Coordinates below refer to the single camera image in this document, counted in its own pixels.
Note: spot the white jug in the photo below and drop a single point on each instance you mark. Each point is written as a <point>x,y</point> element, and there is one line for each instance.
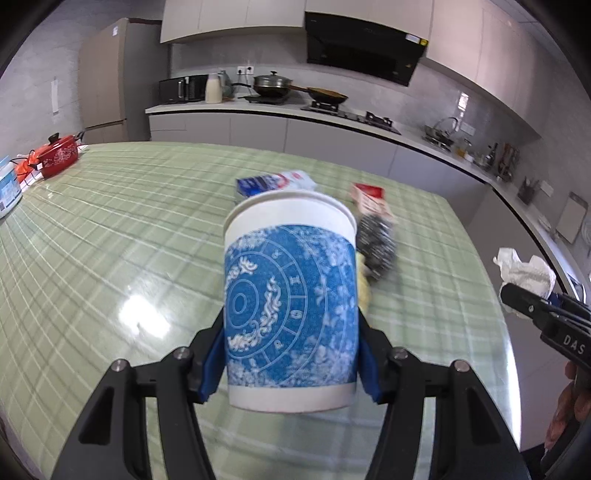
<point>213,90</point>

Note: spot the wall outlet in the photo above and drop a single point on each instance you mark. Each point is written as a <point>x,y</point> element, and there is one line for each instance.
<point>468,128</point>
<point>546,187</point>
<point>245,69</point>

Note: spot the utensil rack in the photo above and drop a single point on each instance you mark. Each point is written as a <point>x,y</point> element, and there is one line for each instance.
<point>509,161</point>

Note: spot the red white milk carton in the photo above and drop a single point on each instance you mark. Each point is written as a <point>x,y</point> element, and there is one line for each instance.
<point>371,198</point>

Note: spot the paper note on wall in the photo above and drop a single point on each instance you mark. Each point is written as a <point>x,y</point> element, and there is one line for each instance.
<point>54,96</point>

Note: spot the upper wall cabinets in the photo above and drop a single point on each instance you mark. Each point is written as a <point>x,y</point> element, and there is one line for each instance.
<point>461,50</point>

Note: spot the red enamel pot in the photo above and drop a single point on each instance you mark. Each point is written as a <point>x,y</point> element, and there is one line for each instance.
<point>57,157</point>

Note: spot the kitchen counter with cabinets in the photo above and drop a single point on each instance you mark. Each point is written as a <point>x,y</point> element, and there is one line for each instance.
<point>323,138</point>

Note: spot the white tub with blue label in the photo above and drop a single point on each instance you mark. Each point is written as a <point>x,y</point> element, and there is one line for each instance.
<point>9,189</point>

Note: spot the white cutting board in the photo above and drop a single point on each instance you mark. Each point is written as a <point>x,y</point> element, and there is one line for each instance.
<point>571,219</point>

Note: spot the black knife holder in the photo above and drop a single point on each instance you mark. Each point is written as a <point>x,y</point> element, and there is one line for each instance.
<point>526,193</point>

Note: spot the white tissue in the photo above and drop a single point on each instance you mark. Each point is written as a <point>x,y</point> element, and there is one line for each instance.
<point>526,270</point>

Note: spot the gas hob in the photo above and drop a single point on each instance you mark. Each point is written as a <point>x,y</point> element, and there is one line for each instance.
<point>351,117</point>

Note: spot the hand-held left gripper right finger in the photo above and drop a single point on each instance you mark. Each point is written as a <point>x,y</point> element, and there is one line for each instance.
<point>371,369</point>

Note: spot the grey kettle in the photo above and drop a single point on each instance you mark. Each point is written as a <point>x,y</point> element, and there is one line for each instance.
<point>226,83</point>

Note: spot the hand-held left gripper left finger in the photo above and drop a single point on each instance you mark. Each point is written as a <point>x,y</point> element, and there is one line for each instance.
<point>210,364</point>

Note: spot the black range hood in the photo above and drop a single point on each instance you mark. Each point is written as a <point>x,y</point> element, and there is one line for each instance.
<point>364,46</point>

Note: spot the beige refrigerator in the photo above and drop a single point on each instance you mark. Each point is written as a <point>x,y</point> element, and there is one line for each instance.
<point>111,78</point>

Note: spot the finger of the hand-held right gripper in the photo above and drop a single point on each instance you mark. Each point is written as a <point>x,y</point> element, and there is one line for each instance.
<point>521,297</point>
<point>570,302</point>

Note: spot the black induction cooker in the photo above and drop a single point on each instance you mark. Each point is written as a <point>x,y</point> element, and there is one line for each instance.
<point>263,99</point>

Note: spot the person's right hand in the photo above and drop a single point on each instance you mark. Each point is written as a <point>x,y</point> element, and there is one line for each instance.
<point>565,406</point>

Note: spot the dark glass bottle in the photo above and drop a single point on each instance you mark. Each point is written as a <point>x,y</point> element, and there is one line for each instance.
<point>493,154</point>

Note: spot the steel pot with lid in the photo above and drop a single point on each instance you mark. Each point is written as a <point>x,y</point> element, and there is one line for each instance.
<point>272,84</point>

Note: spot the black microwave oven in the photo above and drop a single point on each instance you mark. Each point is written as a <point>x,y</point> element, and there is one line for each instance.
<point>178,89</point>

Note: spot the wok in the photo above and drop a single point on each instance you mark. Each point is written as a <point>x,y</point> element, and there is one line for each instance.
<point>328,95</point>

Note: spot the crushed blue white packet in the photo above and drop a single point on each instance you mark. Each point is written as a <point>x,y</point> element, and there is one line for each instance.
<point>272,183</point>

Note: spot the steel wool scrubber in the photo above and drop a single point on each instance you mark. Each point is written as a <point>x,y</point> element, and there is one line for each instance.
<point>376,244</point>

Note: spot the table with green checked cloth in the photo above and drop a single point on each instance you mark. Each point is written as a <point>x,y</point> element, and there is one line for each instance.
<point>115,277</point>

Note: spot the blue patterned paper cup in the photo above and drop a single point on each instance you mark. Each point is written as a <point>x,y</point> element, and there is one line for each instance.
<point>291,295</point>

